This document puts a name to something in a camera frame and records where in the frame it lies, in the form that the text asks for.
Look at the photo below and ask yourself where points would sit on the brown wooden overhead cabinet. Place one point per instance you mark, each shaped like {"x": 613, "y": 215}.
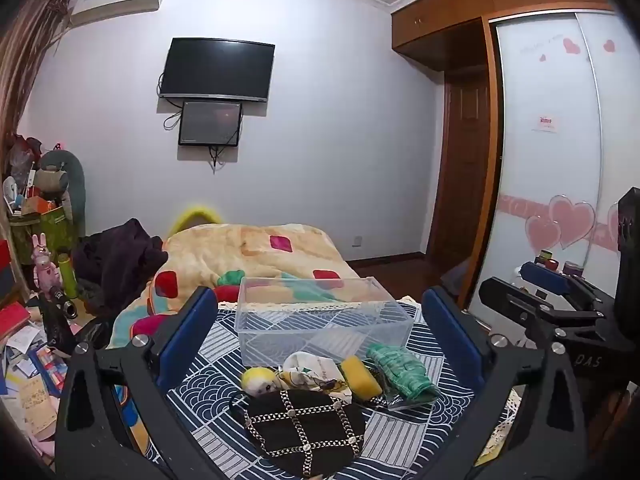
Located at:
{"x": 450, "y": 15}

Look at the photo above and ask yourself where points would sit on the red clutter bag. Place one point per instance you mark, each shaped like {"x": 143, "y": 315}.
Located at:
{"x": 22, "y": 152}

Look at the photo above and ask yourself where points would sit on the small purple jar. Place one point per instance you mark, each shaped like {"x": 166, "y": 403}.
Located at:
{"x": 574, "y": 269}

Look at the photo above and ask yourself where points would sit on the black camera lens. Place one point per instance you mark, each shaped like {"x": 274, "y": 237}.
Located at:
{"x": 62, "y": 302}

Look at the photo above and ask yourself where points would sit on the small black wall monitor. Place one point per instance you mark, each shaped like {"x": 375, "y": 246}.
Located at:
{"x": 210, "y": 124}

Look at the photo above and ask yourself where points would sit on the white printed scarf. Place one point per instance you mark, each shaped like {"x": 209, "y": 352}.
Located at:
{"x": 312, "y": 372}

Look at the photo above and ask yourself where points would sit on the clear plastic storage box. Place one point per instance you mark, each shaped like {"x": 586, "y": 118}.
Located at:
{"x": 260, "y": 310}

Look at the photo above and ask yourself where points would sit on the red book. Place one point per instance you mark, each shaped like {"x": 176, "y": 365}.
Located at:
{"x": 12, "y": 322}

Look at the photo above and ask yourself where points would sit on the yellow sponge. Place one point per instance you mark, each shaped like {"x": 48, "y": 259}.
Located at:
{"x": 361, "y": 379}

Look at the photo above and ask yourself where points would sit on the white sliding wardrobe with hearts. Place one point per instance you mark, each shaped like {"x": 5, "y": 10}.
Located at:
{"x": 550, "y": 170}

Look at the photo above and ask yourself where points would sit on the green paper bag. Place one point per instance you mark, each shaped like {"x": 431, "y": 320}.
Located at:
{"x": 47, "y": 230}

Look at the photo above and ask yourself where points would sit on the orange patchwork blanket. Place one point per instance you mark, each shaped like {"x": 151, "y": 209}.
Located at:
{"x": 225, "y": 255}

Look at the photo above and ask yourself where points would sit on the yellow green cushion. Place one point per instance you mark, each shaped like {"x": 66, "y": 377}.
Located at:
{"x": 195, "y": 214}

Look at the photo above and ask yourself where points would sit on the pink bunny figure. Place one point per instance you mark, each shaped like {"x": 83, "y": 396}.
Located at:
{"x": 44, "y": 270}

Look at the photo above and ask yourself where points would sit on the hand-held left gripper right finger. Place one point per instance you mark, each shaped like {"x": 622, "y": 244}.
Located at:
{"x": 452, "y": 332}

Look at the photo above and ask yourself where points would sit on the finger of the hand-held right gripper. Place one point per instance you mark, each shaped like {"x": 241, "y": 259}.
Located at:
{"x": 542, "y": 276}
{"x": 510, "y": 297}

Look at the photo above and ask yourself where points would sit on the white wall socket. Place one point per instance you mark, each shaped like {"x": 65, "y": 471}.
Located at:
{"x": 356, "y": 241}

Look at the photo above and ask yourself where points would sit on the pile of papers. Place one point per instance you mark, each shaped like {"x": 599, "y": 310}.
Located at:
{"x": 30, "y": 385}

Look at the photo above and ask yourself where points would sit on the white air conditioner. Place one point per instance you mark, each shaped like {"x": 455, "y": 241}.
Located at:
{"x": 117, "y": 2}

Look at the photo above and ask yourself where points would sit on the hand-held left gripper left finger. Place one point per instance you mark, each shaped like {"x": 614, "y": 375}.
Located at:
{"x": 186, "y": 332}

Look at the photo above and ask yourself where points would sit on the brown wooden door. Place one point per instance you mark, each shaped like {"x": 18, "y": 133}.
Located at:
{"x": 462, "y": 170}

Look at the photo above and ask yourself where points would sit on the brown striped curtain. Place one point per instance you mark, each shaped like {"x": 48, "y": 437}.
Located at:
{"x": 35, "y": 50}

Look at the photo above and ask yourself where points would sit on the black wall television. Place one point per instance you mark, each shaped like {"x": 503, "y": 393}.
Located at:
{"x": 217, "y": 67}

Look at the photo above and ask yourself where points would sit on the yellow plush toy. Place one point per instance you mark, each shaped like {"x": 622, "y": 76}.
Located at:
{"x": 260, "y": 380}

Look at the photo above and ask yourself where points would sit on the dark clothes pile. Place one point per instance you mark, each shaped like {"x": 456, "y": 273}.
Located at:
{"x": 122, "y": 257}

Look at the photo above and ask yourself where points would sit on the blue white patterned cloth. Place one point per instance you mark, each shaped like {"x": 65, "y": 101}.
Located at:
{"x": 215, "y": 375}

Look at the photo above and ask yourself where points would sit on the green bottle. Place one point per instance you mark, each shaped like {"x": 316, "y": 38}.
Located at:
{"x": 67, "y": 275}

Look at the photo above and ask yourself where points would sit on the green cloth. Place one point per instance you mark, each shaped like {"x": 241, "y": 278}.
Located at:
{"x": 402, "y": 372}

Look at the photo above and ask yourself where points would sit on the white red label sticker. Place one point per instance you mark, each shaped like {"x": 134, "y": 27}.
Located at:
{"x": 545, "y": 123}

